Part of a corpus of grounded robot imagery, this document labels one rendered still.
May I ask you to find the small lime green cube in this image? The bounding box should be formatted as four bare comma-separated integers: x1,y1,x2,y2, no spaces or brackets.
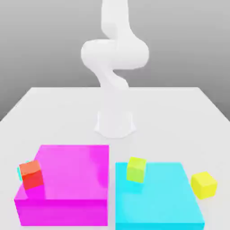
126,156,147,184

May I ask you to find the small red cube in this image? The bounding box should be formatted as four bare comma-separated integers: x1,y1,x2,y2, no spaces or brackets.
19,160,44,190

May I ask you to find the small cyan cube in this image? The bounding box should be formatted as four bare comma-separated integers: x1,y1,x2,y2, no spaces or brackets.
17,161,30,181

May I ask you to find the small yellow cube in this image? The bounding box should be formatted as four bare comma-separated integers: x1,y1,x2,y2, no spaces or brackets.
190,171,218,200

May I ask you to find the large magenta box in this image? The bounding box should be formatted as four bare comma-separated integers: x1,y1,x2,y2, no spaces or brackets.
13,144,110,227

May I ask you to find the large cyan box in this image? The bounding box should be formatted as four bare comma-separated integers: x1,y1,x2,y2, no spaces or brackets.
115,162,205,230

